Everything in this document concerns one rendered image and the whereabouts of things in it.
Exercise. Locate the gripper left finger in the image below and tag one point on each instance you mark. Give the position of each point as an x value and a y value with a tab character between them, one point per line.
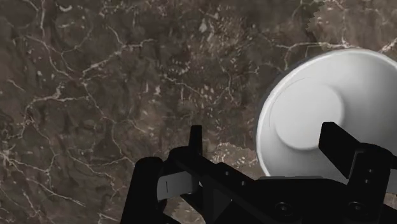
186	161

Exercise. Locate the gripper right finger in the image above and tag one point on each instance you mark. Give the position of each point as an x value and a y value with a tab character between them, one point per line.
366	167

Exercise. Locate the white bowl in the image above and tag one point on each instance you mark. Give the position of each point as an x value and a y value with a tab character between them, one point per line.
322	102

